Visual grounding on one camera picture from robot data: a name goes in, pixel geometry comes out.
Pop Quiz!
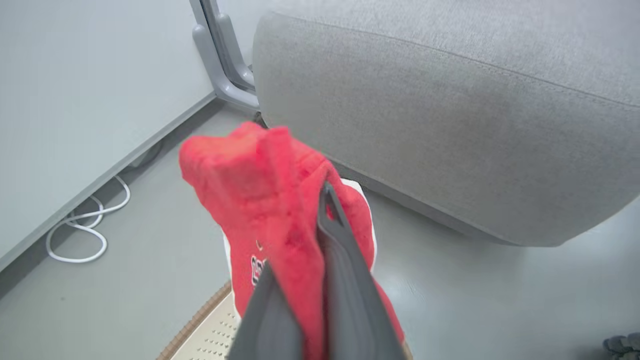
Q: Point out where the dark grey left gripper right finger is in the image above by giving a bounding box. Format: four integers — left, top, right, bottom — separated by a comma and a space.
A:
317, 182, 406, 360

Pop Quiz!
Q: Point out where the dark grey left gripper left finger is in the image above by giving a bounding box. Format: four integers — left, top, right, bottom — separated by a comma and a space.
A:
227, 260, 305, 360

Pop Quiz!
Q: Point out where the red and white garment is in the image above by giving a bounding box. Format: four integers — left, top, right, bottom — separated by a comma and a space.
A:
178, 121, 406, 360

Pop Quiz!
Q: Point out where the grey fabric sofa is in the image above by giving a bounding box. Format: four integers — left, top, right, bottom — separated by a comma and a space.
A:
252, 0, 640, 248

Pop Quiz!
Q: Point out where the white laundry basket brown rim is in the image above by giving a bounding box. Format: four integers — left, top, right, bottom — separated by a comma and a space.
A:
156, 280, 247, 360

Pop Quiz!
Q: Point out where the grey curved partition leg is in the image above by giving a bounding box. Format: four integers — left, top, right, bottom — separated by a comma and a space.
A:
213, 12, 257, 92
192, 24, 261, 112

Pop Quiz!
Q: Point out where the dark grey knobbly object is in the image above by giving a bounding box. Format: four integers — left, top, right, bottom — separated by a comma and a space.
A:
602, 332, 640, 360

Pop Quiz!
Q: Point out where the narrow light grey partition panel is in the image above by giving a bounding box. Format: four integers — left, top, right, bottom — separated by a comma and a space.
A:
217, 0, 281, 66

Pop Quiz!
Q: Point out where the large light grey partition panel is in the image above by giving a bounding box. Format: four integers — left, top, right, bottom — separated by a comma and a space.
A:
0, 0, 219, 273

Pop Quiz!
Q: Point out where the white coiled power cable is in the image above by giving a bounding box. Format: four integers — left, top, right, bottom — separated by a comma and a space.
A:
45, 175, 132, 264

